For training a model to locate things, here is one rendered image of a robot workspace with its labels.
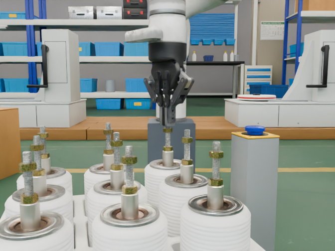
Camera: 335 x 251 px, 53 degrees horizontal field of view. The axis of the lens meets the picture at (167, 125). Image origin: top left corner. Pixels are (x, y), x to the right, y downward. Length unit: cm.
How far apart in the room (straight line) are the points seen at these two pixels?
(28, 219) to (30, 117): 228
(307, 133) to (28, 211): 238
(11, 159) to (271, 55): 588
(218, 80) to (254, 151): 830
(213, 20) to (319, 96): 410
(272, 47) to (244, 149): 632
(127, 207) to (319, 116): 242
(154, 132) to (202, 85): 794
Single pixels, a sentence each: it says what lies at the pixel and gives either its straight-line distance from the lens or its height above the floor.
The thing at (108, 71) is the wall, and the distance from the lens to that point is 895.
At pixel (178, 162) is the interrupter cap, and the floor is 25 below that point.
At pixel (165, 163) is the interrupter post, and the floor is 26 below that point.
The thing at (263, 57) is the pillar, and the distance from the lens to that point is 691.
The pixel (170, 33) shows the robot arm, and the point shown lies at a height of 51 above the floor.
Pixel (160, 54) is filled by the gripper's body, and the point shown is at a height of 47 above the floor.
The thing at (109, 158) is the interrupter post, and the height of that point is 28.
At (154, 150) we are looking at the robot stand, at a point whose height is 22.
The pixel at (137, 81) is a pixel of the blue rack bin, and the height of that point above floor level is 41.
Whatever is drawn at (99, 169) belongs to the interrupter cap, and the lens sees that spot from 67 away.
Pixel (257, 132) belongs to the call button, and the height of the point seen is 32.
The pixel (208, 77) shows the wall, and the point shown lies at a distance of 892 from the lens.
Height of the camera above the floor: 42
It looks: 7 degrees down
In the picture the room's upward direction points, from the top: straight up
